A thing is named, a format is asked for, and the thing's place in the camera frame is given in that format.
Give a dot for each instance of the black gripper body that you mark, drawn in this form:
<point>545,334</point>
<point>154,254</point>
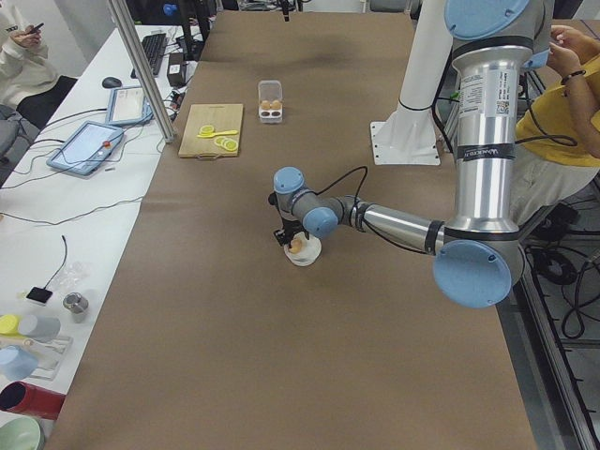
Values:
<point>293,228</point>

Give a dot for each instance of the brown egg from bowl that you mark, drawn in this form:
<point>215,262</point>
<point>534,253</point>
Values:
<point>295,246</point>

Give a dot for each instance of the clear plastic egg box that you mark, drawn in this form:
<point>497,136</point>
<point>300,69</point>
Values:
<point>270,95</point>

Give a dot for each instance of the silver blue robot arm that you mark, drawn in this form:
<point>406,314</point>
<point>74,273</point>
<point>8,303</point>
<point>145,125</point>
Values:
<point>477,259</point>

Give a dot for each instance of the second robot arm gripper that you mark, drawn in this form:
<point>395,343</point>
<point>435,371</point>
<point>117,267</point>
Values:
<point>285,9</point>

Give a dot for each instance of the black power adapter box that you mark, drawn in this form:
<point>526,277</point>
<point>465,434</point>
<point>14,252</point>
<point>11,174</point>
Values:
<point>177,69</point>

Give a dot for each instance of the white ceramic bowl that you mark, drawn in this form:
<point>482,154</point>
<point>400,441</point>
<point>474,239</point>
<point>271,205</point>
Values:
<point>308,255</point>

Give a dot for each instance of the lemon slice front pair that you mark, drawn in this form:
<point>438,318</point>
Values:
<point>206,131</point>

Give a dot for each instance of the wooden cutting board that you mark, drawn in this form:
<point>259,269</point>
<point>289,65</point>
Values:
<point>222,117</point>

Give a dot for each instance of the far teach pendant tablet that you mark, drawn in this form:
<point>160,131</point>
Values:
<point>128,106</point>

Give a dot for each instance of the teach pendant tablet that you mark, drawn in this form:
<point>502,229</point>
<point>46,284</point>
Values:
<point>86,149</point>
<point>128,106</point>

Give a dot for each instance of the near teach pendant tablet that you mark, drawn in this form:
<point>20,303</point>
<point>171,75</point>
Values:
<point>86,149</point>

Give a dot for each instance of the black keyboard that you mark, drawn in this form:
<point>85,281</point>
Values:
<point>154,47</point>

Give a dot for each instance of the black computer mouse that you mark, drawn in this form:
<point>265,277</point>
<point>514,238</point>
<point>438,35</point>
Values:
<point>111,82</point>

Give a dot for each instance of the small black square device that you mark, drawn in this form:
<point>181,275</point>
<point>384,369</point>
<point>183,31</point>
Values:
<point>39,295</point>

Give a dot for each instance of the grey cup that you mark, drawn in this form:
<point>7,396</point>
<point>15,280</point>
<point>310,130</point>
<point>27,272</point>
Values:
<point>40,328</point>

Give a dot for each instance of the person in yellow shirt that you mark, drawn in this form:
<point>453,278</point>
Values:
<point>558,154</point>

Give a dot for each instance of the yellow cup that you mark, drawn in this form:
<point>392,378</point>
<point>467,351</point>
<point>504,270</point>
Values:
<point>9,325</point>

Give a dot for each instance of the light blue cup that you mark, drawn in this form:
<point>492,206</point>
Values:
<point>16,363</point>

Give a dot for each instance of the person in white sweater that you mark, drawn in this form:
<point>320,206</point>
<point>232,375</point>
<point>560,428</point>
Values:
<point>30,85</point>

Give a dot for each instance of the red cylinder cup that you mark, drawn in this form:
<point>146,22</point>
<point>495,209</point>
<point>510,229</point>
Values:
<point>28,399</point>

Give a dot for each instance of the green bowl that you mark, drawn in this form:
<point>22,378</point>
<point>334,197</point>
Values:
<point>23,433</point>

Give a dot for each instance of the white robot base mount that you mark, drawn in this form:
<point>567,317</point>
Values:
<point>408,136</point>

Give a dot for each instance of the aluminium frame post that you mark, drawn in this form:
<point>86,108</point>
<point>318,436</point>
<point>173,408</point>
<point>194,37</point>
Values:
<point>127,30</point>

